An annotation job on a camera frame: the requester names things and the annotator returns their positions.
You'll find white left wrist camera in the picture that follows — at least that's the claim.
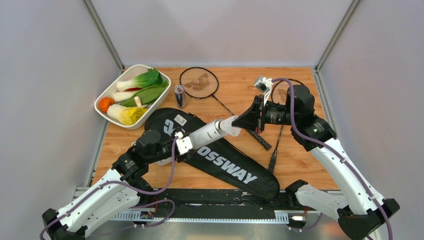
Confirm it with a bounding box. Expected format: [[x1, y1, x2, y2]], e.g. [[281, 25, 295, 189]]
[[175, 131, 193, 154]]

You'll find white shuttlecock tube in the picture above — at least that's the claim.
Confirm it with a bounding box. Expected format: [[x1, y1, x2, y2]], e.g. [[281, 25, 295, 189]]
[[158, 118, 228, 165]]

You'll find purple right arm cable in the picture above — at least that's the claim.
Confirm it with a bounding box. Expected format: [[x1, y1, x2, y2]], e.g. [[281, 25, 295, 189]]
[[271, 78, 395, 240]]

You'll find orange tangerine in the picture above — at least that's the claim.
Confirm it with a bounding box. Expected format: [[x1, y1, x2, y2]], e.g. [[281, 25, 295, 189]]
[[98, 97, 115, 113]]

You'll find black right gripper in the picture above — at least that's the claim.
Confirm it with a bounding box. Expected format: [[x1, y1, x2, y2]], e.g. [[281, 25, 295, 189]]
[[231, 93, 298, 134]]

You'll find green bok choy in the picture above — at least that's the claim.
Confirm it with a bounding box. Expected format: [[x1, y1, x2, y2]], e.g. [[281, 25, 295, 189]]
[[115, 68, 163, 92], [112, 80, 169, 107]]

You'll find green bok choy top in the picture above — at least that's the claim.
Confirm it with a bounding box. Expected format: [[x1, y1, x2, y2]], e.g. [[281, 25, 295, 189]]
[[115, 68, 163, 92]]

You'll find right aluminium frame post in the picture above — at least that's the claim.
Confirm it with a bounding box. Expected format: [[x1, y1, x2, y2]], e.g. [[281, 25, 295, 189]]
[[315, 0, 362, 73]]

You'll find black badminton racket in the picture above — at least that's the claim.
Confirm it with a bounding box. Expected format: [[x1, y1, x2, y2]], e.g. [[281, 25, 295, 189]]
[[267, 78, 306, 174], [179, 66, 273, 152]]

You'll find black Crossway racket bag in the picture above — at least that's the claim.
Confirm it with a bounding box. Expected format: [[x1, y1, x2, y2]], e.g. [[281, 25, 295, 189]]
[[144, 107, 280, 201]]

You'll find left aluminium frame post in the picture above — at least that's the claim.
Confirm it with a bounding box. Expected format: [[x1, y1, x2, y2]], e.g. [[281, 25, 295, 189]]
[[81, 0, 125, 73]]

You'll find silver blue drink can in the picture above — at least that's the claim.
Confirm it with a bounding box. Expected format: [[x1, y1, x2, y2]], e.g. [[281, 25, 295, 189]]
[[174, 85, 187, 109]]

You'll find aluminium frame post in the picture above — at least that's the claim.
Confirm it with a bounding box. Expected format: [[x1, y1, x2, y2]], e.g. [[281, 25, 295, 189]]
[[81, 0, 125, 73], [315, 0, 362, 73]]

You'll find beige mushroom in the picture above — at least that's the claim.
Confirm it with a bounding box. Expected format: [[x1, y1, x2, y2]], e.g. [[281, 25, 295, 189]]
[[133, 96, 143, 108]]

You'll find yellow napa cabbage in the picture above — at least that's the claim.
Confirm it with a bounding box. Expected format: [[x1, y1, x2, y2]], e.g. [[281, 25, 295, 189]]
[[106, 104, 148, 126]]

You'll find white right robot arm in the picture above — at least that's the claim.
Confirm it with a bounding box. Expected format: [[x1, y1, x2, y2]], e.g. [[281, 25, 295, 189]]
[[234, 83, 400, 240]]

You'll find white shuttlecock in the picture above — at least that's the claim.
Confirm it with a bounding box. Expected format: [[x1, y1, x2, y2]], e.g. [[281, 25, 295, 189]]
[[218, 115, 242, 137]]

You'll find red chili pepper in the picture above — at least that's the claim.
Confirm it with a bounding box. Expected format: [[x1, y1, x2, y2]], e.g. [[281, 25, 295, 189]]
[[125, 87, 141, 92]]

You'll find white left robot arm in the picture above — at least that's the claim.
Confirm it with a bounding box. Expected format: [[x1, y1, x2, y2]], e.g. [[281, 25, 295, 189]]
[[39, 128, 210, 240]]

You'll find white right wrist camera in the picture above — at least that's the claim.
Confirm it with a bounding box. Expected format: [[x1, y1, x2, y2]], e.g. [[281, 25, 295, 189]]
[[254, 76, 273, 106]]

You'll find left black badminton racket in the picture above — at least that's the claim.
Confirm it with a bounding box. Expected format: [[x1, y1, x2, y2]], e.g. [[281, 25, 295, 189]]
[[179, 66, 273, 152]]

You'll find right black badminton racket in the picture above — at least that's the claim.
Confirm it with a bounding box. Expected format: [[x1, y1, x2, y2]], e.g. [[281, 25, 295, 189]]
[[267, 78, 306, 174]]

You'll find green bok choy lower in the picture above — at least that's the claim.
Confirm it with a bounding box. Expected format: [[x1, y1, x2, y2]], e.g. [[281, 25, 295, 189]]
[[112, 80, 169, 107]]

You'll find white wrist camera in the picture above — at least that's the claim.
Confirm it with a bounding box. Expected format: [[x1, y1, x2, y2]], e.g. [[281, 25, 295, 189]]
[[175, 131, 193, 154], [254, 76, 273, 106]]

